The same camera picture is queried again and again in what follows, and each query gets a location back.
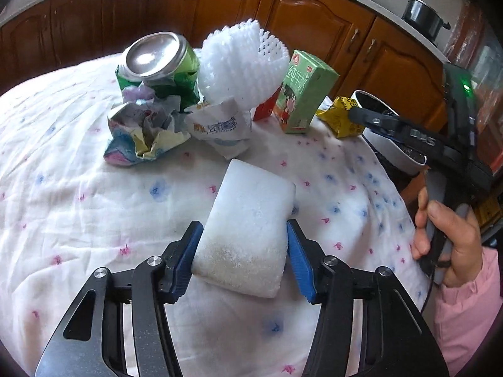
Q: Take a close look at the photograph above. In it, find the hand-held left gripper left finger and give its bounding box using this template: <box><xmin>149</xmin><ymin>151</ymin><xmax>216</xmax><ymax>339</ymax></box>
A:
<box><xmin>35</xmin><ymin>220</ymin><xmax>205</xmax><ymax>377</ymax></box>

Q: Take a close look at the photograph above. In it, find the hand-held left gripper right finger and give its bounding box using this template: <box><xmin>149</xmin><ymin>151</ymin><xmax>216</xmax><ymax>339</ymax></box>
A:
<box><xmin>286</xmin><ymin>219</ymin><xmax>450</xmax><ymax>377</ymax></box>

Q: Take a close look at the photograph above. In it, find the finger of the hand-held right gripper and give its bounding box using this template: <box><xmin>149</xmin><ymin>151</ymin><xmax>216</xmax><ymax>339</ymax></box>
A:
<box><xmin>348</xmin><ymin>107</ymin><xmax>409</xmax><ymax>144</ymax></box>

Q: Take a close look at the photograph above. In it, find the yellow wrapper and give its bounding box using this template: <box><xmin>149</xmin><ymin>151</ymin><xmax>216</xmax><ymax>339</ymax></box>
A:
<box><xmin>315</xmin><ymin>96</ymin><xmax>368</xmax><ymax>139</ymax></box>

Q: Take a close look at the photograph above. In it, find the white round trash bin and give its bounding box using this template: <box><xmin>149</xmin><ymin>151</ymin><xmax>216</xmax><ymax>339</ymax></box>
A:
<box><xmin>350</xmin><ymin>90</ymin><xmax>431</xmax><ymax>177</ymax></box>

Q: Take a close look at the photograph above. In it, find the white foam block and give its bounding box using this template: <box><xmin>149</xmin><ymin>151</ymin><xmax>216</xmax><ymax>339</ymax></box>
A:
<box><xmin>191</xmin><ymin>159</ymin><xmax>297</xmax><ymax>299</ymax></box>

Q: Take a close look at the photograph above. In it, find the green milk carton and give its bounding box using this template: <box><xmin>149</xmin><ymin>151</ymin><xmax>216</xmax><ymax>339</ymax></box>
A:
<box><xmin>275</xmin><ymin>49</ymin><xmax>340</xmax><ymax>135</ymax></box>

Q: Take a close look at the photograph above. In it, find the small red box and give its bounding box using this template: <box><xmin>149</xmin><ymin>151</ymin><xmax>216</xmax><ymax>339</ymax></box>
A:
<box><xmin>252</xmin><ymin>92</ymin><xmax>281</xmax><ymax>122</ymax></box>

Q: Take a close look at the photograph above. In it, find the colourful paper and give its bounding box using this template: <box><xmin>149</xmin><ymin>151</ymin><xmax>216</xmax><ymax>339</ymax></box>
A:
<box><xmin>103</xmin><ymin>84</ymin><xmax>193</xmax><ymax>166</ymax></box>

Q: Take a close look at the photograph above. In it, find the white paper packet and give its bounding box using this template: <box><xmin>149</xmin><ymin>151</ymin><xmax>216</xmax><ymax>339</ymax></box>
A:
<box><xmin>184</xmin><ymin>98</ymin><xmax>253</xmax><ymax>161</ymax></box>

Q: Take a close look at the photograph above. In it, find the white foam fruit net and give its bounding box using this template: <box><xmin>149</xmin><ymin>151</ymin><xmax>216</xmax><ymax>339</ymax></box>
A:
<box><xmin>196</xmin><ymin>18</ymin><xmax>291</xmax><ymax>111</ymax></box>

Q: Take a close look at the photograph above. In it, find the crushed green drink can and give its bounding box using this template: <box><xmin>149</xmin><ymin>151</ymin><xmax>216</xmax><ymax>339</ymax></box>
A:
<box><xmin>115</xmin><ymin>31</ymin><xmax>202</xmax><ymax>107</ymax></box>

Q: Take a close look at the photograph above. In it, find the person's right forearm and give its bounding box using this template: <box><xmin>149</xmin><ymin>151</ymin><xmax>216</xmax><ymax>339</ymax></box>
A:
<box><xmin>432</xmin><ymin>245</ymin><xmax>503</xmax><ymax>377</ymax></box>

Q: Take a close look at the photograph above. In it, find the person's right hand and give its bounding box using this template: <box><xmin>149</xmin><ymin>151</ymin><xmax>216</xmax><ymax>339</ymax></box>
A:
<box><xmin>411</xmin><ymin>184</ymin><xmax>486</xmax><ymax>289</ymax></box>

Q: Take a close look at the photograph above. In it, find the yellow box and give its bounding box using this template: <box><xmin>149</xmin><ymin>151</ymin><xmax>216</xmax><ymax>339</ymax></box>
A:
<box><xmin>475</xmin><ymin>195</ymin><xmax>503</xmax><ymax>226</ymax></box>

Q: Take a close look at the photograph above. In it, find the dark metal cooking pot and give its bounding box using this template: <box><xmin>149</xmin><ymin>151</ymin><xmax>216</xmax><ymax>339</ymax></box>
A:
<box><xmin>401</xmin><ymin>0</ymin><xmax>452</xmax><ymax>41</ymax></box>

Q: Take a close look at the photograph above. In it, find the white floral tablecloth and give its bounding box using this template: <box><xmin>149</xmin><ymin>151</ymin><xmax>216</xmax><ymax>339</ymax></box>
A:
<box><xmin>0</xmin><ymin>49</ymin><xmax>433</xmax><ymax>377</ymax></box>

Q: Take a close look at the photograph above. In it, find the wooden kitchen cabinet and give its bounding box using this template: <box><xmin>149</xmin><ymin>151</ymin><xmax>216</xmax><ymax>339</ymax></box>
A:
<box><xmin>0</xmin><ymin>0</ymin><xmax>449</xmax><ymax>101</ymax></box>

